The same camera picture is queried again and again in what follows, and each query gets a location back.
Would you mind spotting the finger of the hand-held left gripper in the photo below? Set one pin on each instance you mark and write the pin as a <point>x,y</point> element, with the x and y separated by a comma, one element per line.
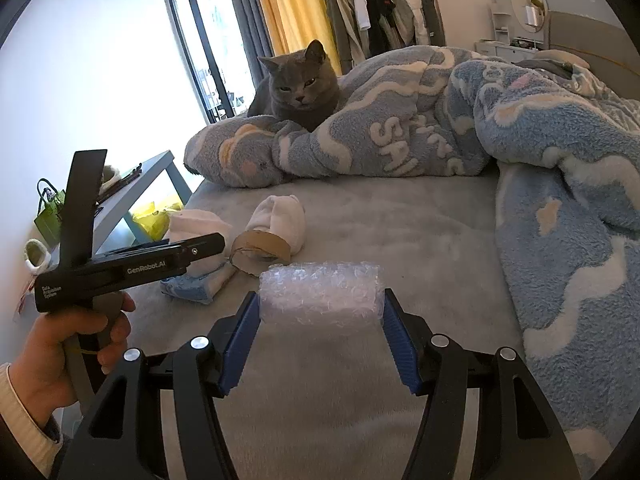
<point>205,247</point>
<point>82,205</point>

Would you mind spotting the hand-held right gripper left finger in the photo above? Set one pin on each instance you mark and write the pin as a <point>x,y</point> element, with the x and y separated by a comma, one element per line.
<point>240,345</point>

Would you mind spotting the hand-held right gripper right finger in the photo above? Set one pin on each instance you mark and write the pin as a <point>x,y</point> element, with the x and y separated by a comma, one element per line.
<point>400,345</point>

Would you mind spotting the clear bubble wrap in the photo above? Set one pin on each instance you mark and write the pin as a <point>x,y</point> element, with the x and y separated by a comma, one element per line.
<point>320,295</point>

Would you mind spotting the person's left forearm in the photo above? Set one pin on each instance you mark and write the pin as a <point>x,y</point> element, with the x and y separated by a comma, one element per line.
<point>25,425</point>

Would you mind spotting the person's left hand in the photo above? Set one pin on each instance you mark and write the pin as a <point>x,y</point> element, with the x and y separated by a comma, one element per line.
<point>50,360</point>

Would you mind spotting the white cloth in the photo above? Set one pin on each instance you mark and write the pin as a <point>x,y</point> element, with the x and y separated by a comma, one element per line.
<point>197,240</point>

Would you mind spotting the green tote bag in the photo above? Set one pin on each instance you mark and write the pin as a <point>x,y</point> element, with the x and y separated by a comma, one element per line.
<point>50,220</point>

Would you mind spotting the green white fluffy slipper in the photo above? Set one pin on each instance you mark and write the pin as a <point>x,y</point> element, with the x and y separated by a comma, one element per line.
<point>111,175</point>
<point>36,256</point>

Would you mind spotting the brown cardboard tape core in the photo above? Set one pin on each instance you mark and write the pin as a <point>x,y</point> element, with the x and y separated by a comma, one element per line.
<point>260,252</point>

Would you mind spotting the yellow plastic bag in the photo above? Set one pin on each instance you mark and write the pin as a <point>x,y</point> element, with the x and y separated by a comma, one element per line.
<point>155,220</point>

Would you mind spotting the light blue low table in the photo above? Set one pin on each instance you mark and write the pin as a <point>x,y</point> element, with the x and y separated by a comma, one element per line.
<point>145,180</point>

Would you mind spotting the white rolled sock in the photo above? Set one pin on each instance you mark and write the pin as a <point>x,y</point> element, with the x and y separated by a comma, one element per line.
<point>280,217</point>

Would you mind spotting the bed with grey fleece sheet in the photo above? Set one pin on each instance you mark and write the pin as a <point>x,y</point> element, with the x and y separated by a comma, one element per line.
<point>400,240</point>

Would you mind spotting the grey cat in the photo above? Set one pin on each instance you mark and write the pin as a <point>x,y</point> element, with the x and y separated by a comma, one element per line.
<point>300,90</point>

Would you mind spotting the black framed glass door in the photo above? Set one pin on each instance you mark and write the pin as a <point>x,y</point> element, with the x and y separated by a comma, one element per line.
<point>210,40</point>

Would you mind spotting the blue white patterned fleece blanket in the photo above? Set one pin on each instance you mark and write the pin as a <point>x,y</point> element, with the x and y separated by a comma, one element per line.
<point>550,160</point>

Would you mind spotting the grey curtain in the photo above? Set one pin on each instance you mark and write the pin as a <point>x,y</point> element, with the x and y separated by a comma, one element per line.
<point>250,5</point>

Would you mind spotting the yellow curtain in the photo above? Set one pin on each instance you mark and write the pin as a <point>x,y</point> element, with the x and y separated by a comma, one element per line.
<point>295,10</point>

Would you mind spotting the beige coat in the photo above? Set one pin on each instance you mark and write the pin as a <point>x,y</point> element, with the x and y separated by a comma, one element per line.
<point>345,20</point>

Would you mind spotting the white t-shirt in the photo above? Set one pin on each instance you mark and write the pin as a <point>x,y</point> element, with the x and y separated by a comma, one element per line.
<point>361,2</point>

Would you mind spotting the black jacket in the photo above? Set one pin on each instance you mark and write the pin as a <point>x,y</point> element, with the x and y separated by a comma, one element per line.
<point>380,5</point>

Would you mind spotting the dark grey pillow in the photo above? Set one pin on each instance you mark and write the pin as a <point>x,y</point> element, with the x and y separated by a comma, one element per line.
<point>545,69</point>

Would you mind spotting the white dresser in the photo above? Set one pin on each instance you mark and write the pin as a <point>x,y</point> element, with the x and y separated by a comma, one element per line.
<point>505,50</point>

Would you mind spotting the white jacket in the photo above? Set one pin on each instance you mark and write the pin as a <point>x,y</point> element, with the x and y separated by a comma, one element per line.
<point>410,5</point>

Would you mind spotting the grey hanging garment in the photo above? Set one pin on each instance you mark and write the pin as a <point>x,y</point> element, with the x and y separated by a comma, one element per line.
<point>434,15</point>

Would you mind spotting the beige pillow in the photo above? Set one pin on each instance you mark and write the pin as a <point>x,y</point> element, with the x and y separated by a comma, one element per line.
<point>562,57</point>

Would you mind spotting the white desktop shelf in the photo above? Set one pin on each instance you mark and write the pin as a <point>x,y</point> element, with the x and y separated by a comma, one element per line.
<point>500,22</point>

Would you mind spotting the grey upholstered headboard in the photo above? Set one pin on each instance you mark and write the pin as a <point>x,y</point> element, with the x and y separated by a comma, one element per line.
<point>590,45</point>

